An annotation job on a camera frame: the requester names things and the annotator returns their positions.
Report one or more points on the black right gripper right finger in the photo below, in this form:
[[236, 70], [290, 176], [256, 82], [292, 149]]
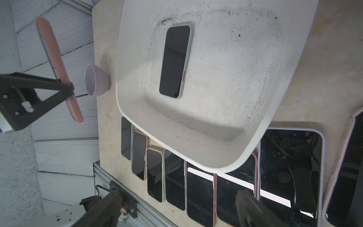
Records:
[[252, 213]]

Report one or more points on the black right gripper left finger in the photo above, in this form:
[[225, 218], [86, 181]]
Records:
[[101, 212]]

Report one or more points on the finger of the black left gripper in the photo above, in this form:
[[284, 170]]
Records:
[[20, 103]]

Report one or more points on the black phone cream case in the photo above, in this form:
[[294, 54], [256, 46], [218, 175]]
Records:
[[155, 174]]

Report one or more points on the black phone pink case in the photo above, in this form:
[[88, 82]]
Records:
[[343, 203], [200, 195]]

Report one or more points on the black phone pink edge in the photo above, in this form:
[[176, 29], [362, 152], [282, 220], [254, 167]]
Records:
[[291, 168]]

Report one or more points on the cracked phone pink case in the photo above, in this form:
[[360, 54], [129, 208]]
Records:
[[140, 144]]

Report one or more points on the black phone green case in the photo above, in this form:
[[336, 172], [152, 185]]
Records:
[[174, 180]]

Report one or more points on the black phone lilac case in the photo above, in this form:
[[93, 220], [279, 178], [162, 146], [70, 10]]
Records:
[[126, 135]]

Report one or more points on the white plastic storage box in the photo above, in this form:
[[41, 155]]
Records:
[[242, 58]]

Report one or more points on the black phone mint case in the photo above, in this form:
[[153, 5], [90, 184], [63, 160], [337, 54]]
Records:
[[177, 48]]

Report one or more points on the lilac ceramic bowl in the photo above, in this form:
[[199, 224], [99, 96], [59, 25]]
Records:
[[97, 81]]

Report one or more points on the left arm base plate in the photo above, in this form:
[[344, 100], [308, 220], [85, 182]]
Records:
[[129, 202]]

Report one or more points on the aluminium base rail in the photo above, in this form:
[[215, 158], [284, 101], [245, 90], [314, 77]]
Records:
[[138, 212]]

